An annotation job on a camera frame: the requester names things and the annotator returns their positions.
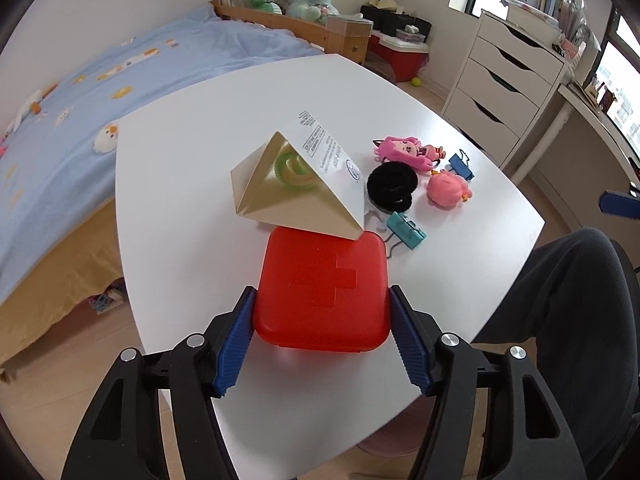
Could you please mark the books on cabinet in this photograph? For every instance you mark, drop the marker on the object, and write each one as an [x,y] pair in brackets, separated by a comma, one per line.
[560,25]

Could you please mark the white table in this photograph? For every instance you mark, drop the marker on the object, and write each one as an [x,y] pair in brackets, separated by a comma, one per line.
[202,175]

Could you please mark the right leg dark trousers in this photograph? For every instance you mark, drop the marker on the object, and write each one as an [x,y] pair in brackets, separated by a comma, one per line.
[578,297]

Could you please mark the white desk by window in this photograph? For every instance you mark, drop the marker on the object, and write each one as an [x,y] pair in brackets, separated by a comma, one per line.
[573,154]

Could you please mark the bed with blue blanket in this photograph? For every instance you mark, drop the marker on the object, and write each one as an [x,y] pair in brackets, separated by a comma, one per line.
[58,228]

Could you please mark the white goose plush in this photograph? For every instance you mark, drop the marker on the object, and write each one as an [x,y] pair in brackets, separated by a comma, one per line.
[31,106]

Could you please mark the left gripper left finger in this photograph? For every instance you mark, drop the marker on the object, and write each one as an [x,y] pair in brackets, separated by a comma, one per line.
[120,435]

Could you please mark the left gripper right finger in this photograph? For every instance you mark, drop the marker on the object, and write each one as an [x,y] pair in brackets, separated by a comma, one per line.
[526,435]

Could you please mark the pink haired doll figure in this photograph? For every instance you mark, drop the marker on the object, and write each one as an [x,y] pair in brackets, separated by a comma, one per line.
[422,158]

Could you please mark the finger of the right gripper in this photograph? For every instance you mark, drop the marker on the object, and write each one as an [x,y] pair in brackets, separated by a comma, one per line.
[620,205]

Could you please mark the red plastic box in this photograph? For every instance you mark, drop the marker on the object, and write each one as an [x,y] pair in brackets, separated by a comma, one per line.
[323,293]

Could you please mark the light green dinosaur plush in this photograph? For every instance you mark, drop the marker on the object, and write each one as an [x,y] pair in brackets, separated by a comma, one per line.
[314,11]

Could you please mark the blue binder clip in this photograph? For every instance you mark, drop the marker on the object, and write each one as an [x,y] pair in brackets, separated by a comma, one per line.
[459,164]

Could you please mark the black bag on cooler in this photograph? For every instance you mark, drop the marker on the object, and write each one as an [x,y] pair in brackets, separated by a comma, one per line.
[389,22]

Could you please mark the black hair scrunchie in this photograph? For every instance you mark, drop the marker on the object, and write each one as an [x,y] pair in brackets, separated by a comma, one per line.
[390,186]

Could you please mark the teal binder clip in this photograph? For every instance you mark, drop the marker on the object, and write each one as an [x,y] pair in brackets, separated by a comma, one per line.
[402,231]

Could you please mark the pink trash bin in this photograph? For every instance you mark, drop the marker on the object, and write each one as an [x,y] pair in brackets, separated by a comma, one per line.
[392,442]

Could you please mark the red cooler box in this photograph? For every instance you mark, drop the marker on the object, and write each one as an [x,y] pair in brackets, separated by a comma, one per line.
[405,58]

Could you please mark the white drawer cabinet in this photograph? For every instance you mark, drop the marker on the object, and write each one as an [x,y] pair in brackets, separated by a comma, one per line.
[503,86]

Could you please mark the pink round plush toy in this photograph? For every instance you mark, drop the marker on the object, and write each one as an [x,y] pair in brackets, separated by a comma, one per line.
[446,189]

